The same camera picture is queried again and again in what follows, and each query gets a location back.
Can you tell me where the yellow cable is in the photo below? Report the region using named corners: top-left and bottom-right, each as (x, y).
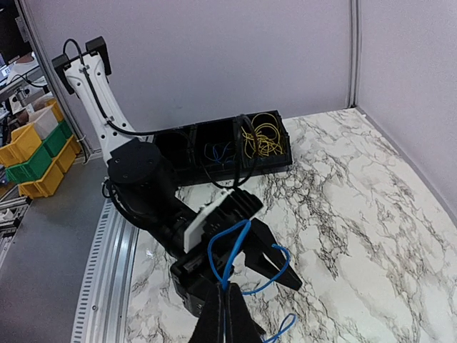
top-left (241, 112), bottom-right (288, 158)

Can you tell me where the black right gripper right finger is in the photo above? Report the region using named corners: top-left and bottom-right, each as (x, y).
top-left (228, 283), bottom-right (262, 343)

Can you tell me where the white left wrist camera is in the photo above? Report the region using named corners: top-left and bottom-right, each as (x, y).
top-left (183, 189), bottom-right (263, 253)

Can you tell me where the yellow plastic bin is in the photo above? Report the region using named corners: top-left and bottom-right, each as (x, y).
top-left (18, 135), bottom-right (82, 199)
top-left (1, 124), bottom-right (41, 167)

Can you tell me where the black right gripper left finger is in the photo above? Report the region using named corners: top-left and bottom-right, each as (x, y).
top-left (189, 284), bottom-right (226, 343)

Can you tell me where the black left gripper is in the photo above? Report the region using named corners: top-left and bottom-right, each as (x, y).
top-left (170, 219), bottom-right (303, 317)

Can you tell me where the black divided storage bin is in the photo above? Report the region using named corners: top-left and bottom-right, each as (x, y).
top-left (153, 110), bottom-right (292, 186)

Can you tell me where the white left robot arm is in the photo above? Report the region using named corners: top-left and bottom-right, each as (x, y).
top-left (52, 36), bottom-right (302, 316)

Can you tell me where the grey left frame post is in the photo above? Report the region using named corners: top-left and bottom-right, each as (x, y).
top-left (347, 0), bottom-right (362, 108)

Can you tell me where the green plastic bin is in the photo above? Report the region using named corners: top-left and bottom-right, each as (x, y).
top-left (5, 120), bottom-right (73, 184)

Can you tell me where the blue cable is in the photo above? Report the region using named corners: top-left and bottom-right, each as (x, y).
top-left (208, 219), bottom-right (299, 343)

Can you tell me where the lower yellow plastic bin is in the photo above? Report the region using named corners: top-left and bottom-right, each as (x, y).
top-left (18, 135), bottom-right (82, 199)

